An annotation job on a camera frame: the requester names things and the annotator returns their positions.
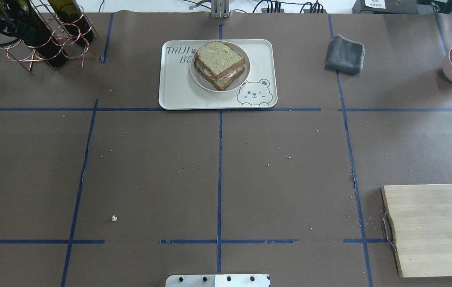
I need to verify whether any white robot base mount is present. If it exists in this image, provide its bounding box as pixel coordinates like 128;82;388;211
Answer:
165;274;271;287

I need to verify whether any aluminium frame post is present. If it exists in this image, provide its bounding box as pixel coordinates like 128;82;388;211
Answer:
210;0;231;19

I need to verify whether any bread slice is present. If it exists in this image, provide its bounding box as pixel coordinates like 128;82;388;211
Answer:
193;60;245;91
195;41;246;80

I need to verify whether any white round plate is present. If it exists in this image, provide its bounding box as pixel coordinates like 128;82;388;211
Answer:
189;41;250;92

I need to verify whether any dark wine bottle lower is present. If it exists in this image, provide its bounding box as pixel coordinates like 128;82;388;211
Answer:
0;0;67;68

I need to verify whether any dark wine bottle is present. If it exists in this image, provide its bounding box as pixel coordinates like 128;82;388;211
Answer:
49;0;95;46
0;0;67;68

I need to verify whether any fried egg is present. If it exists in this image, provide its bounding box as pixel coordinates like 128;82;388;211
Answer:
201;66;230;80

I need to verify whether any wooden cutting board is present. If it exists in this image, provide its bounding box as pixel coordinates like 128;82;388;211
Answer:
381;184;452;278

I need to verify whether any copper wire bottle rack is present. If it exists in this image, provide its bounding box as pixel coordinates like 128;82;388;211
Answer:
0;0;97;71

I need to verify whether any white bear serving tray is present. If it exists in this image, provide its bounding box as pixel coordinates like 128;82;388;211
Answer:
158;39;278;110

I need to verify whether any dark wine bottle upper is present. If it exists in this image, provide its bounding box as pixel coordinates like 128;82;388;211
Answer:
49;0;95;46

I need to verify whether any grey folded cloth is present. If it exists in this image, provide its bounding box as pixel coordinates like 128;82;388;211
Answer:
325;34;365;75

